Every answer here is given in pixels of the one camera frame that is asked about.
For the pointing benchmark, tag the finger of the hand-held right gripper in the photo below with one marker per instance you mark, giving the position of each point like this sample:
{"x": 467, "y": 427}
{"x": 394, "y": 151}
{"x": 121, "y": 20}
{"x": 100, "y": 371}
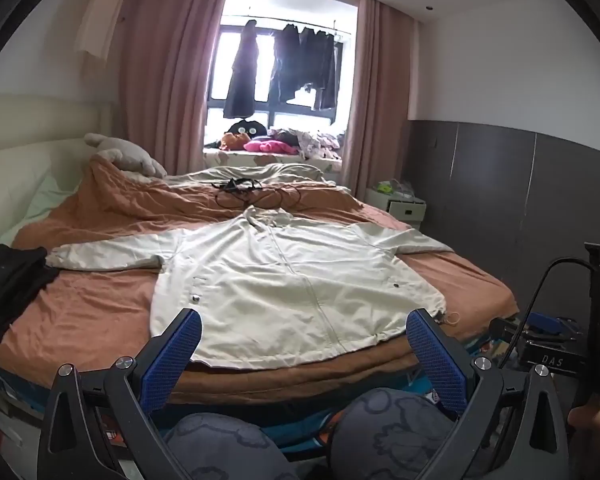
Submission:
{"x": 545, "y": 322}

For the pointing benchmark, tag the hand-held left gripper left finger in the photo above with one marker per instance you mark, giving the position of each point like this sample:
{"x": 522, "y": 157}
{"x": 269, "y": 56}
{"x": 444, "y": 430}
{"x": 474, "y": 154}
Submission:
{"x": 172, "y": 360}

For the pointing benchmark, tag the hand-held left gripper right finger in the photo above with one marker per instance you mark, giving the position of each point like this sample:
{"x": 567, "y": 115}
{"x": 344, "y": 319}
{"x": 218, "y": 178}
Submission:
{"x": 432, "y": 360}

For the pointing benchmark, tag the cream jacket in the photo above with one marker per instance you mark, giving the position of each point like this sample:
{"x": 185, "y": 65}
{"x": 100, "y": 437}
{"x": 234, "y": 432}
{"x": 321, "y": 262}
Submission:
{"x": 280, "y": 285}

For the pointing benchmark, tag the black folded clothes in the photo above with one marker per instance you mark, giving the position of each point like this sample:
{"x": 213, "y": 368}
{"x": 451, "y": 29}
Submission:
{"x": 10, "y": 285}

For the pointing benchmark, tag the pile of patterned clothes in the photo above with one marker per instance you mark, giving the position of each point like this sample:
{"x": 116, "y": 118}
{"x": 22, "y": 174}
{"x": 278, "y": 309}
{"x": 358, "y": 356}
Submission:
{"x": 320, "y": 145}

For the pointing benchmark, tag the person's right hand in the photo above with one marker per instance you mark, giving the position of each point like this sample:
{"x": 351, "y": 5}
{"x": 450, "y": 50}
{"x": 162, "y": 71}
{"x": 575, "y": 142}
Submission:
{"x": 590, "y": 417}

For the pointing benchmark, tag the orange blanket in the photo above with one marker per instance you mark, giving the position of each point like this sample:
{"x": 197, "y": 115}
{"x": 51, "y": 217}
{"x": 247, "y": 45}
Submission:
{"x": 105, "y": 310}

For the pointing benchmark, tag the person's left leg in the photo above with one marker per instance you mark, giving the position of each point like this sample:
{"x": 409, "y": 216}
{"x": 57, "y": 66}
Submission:
{"x": 215, "y": 445}

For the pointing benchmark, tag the white nightstand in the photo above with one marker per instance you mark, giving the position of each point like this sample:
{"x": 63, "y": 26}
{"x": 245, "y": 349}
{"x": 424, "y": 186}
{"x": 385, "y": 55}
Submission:
{"x": 405, "y": 210}

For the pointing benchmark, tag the green item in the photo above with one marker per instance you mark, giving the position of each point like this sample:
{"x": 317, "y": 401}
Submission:
{"x": 384, "y": 188}

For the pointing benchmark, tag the light green pillow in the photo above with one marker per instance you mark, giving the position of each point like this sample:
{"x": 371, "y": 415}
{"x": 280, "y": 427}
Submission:
{"x": 50, "y": 195}

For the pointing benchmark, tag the patterned window seat cushion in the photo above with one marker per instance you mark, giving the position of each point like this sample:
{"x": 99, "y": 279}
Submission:
{"x": 220, "y": 157}

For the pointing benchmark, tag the grey plush toy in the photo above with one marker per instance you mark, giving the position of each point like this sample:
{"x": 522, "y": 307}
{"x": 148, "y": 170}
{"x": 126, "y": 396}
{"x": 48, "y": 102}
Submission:
{"x": 125, "y": 155}

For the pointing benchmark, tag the orange plush toy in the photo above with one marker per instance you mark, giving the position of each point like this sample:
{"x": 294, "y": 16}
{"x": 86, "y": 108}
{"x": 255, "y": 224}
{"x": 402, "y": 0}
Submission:
{"x": 232, "y": 141}

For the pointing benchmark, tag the black plush toy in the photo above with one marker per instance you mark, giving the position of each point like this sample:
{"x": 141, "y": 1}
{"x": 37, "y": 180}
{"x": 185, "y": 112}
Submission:
{"x": 245, "y": 127}

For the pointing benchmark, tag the cream padded headboard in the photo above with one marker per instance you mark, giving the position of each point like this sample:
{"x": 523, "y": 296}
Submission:
{"x": 10, "y": 170}

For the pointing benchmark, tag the pink curtain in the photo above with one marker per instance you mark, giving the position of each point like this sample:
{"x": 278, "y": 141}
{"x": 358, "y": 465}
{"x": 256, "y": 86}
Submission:
{"x": 375, "y": 85}
{"x": 170, "y": 60}

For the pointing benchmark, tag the window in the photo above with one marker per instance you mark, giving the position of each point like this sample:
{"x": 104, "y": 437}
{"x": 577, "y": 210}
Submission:
{"x": 220, "y": 60}

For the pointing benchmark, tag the dark hanging garment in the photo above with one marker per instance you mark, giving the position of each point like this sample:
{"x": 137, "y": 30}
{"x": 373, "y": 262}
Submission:
{"x": 322, "y": 70}
{"x": 285, "y": 65}

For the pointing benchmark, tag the white hanging cloth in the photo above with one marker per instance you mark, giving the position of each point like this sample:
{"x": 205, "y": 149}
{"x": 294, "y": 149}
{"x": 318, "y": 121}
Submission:
{"x": 102, "y": 15}

